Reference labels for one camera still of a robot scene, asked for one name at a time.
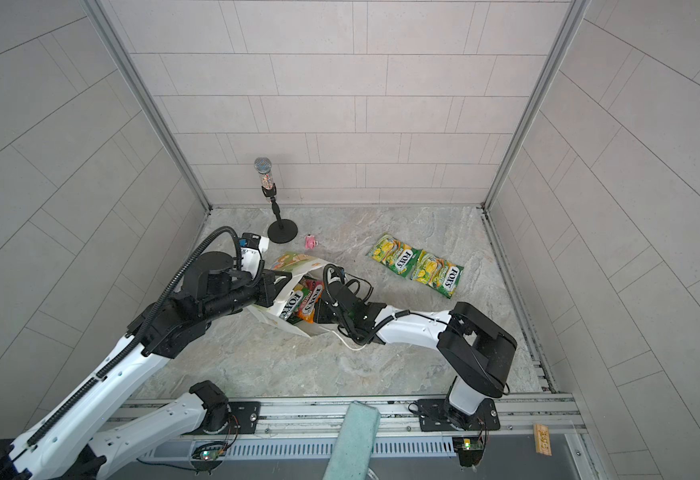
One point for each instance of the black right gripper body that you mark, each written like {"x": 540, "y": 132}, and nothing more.
{"x": 327, "y": 314}

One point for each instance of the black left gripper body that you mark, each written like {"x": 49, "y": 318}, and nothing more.
{"x": 240, "y": 295}

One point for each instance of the white paper bag green print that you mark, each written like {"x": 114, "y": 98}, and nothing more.
{"x": 300, "y": 265}

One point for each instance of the orange Fox's candy packet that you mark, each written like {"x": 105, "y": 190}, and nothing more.
{"x": 313, "y": 290}

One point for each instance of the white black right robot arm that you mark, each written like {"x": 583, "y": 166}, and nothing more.
{"x": 478, "y": 350}

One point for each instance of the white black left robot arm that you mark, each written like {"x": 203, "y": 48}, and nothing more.
{"x": 70, "y": 442}

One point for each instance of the small pink pig toy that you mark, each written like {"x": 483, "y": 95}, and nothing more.
{"x": 310, "y": 242}

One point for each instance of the glitter microphone on black stand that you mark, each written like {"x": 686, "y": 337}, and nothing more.
{"x": 281, "y": 231}

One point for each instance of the teal cleaning cloth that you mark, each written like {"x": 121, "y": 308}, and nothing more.
{"x": 353, "y": 449}

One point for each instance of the left circuit board green LED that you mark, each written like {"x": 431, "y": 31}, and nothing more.
{"x": 209, "y": 456}

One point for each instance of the right circuit board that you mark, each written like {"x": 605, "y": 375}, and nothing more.
{"x": 469, "y": 450}

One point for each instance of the small wooden block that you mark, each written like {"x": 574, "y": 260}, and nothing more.
{"x": 542, "y": 439}

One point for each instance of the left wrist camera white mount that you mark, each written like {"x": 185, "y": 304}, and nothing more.
{"x": 253, "y": 248}

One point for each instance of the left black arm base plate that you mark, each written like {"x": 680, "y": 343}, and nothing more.
{"x": 236, "y": 417}

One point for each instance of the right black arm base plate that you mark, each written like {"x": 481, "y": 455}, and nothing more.
{"x": 438, "y": 415}

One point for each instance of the aluminium front rail frame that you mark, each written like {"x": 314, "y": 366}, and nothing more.
{"x": 385, "y": 427}

